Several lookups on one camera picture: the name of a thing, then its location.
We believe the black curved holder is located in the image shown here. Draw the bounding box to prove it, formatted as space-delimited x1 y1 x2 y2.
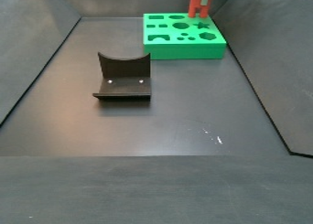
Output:
92 53 151 100

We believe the green shape-sorter block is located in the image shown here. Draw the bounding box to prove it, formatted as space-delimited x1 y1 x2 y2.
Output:
143 13 226 59

